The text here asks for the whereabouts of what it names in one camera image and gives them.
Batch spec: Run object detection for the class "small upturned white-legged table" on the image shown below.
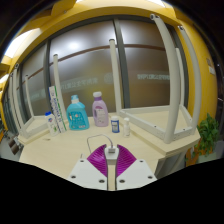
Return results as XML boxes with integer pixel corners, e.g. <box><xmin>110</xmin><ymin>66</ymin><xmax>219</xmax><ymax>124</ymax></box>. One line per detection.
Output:
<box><xmin>11</xmin><ymin>53</ymin><xmax>69</xmax><ymax>146</ymax></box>

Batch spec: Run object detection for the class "white charger block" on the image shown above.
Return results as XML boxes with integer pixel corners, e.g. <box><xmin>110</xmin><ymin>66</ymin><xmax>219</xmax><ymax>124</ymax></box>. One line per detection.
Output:
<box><xmin>104</xmin><ymin>145</ymin><xmax>120</xmax><ymax>166</ymax></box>

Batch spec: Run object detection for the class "large upturned white-legged table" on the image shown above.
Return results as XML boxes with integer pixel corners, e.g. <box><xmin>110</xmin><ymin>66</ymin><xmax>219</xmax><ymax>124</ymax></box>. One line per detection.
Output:
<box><xmin>108</xmin><ymin>13</ymin><xmax>203</xmax><ymax>158</ymax></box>

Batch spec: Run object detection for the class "white wall switch plate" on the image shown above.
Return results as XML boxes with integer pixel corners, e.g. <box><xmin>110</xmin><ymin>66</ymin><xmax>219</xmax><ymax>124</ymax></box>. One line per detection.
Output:
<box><xmin>206</xmin><ymin>58</ymin><xmax>216</xmax><ymax>76</ymax></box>

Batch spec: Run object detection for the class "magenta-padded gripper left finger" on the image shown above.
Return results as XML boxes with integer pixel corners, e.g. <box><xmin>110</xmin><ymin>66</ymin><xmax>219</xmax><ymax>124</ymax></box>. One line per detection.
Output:
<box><xmin>67</xmin><ymin>144</ymin><xmax>109</xmax><ymax>191</ymax></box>

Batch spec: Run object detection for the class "white charger cable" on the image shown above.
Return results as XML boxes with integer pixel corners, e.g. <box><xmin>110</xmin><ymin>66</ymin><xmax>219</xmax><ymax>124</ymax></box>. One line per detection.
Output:
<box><xmin>86</xmin><ymin>133</ymin><xmax>116</xmax><ymax>156</ymax></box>

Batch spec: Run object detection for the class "blue detergent bottle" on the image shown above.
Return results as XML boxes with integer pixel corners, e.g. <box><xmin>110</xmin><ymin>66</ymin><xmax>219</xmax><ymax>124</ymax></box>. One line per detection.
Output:
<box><xmin>66</xmin><ymin>94</ymin><xmax>91</xmax><ymax>131</ymax></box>

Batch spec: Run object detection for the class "brown chair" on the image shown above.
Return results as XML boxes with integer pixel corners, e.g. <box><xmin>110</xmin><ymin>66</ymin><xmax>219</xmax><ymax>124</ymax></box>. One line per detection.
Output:
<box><xmin>8</xmin><ymin>136</ymin><xmax>23</xmax><ymax>156</ymax></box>

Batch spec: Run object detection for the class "slim white bottle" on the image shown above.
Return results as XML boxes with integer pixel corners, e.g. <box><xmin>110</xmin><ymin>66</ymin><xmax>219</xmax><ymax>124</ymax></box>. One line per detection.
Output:
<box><xmin>122</xmin><ymin>117</ymin><xmax>131</xmax><ymax>138</ymax></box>

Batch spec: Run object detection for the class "small jar blue label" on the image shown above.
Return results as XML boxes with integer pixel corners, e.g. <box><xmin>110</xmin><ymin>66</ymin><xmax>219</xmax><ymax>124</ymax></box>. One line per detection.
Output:
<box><xmin>110</xmin><ymin>115</ymin><xmax>121</xmax><ymax>134</ymax></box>

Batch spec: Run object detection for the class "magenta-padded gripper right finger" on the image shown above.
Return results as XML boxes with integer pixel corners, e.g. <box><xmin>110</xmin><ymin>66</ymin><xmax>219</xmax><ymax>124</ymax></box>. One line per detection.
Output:
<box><xmin>116</xmin><ymin>144</ymin><xmax>158</xmax><ymax>191</ymax></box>

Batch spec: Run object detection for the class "potted green plant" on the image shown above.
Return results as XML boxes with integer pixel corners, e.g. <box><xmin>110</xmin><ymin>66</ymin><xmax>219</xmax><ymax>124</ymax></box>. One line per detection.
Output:
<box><xmin>185</xmin><ymin>113</ymin><xmax>221</xmax><ymax>165</ymax></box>

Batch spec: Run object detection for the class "purple detergent bottle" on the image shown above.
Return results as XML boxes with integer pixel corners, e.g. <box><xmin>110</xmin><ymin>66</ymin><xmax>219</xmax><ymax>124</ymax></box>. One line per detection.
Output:
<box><xmin>91</xmin><ymin>91</ymin><xmax>110</xmax><ymax>128</ymax></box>

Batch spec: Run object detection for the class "tall white toothpaste box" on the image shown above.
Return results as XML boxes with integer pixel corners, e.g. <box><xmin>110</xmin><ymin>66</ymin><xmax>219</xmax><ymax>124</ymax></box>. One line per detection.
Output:
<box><xmin>48</xmin><ymin>85</ymin><xmax>69</xmax><ymax>134</ymax></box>

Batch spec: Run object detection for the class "small white bottle blue label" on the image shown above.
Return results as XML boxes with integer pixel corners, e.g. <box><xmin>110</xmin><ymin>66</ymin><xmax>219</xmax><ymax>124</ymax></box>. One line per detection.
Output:
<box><xmin>44</xmin><ymin>110</ymin><xmax>61</xmax><ymax>137</ymax></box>

